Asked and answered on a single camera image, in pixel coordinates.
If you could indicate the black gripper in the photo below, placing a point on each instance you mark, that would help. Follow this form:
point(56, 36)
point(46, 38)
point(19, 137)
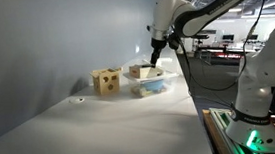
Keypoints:
point(158, 44)

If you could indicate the clear lunchbox with white lid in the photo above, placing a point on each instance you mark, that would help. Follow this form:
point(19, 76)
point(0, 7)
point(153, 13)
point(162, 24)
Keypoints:
point(151, 83)

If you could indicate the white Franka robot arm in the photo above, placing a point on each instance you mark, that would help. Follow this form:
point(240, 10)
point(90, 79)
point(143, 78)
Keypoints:
point(261, 73)

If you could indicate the small open wooden tray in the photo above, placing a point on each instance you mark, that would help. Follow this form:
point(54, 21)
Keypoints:
point(137, 71)

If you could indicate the wooden shape sorter cube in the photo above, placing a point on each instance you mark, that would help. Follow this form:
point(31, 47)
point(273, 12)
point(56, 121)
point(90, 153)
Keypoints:
point(107, 80)

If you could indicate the background lab desk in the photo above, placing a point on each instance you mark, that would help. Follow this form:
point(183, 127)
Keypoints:
point(219, 51)

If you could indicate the black monitor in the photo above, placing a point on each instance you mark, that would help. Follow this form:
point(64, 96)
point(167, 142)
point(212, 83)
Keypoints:
point(228, 37)
point(252, 37)

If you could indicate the white round disc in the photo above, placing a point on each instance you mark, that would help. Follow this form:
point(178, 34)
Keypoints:
point(77, 100)

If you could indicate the aluminium base frame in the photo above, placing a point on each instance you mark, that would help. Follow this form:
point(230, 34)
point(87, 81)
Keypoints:
point(223, 136)

